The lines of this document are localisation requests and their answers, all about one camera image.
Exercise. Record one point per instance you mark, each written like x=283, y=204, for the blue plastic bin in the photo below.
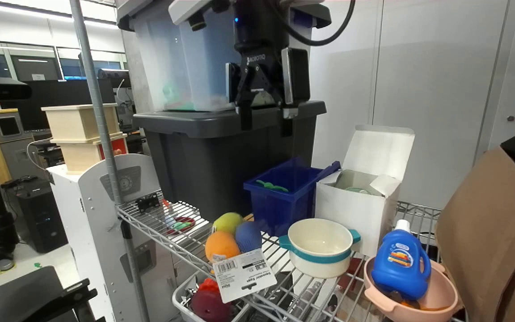
x=281, y=206

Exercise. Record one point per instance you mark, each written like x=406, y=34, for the yellow soft ball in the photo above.
x=227, y=222

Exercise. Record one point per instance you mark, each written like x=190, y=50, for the white cabinet panel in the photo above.
x=90, y=238

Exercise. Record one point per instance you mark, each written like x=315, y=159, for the red round toy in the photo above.
x=209, y=304

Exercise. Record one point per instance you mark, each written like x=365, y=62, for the black computer tower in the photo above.
x=40, y=215

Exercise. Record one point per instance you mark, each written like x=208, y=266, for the blue soft ball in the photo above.
x=249, y=236

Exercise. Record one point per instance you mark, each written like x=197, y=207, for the orange soft ball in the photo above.
x=222, y=245

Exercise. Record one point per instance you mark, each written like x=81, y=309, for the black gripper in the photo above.
x=260, y=29

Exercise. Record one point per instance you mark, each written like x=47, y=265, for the small black clip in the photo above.
x=147, y=202

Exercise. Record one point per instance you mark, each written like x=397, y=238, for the white cardboard box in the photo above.
x=358, y=207

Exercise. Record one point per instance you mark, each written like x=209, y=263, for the blue toy detergent bottle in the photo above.
x=401, y=268

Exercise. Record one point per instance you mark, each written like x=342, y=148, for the black floor equipment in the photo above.
x=25, y=297

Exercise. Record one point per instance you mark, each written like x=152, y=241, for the clear plastic storage bin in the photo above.
x=174, y=64

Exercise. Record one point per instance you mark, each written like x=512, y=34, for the brown cardboard box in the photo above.
x=490, y=238

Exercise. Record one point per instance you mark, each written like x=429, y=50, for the green toy piece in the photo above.
x=272, y=184

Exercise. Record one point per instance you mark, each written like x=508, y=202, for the beige plastic container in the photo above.
x=84, y=154
x=79, y=122

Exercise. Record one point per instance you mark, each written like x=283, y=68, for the white barcode label tag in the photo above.
x=245, y=275

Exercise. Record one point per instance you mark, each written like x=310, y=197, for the dark gray storage tote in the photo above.
x=209, y=161

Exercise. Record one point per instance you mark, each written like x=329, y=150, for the cream pot with teal band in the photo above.
x=320, y=247

